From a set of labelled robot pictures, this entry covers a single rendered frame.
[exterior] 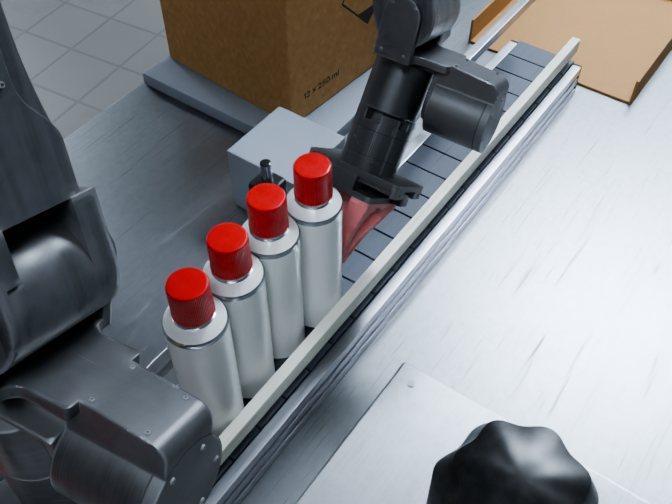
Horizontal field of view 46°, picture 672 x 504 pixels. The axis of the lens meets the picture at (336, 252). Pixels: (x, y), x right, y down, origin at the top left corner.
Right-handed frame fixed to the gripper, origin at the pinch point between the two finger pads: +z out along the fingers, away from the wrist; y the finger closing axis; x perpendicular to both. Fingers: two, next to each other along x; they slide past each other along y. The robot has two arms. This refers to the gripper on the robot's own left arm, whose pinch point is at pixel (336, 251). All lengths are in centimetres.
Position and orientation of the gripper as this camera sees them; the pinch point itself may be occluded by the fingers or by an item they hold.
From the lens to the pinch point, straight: 79.6
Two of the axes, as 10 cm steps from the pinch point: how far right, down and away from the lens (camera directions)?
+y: 8.2, 4.2, -4.0
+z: -3.4, 9.1, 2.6
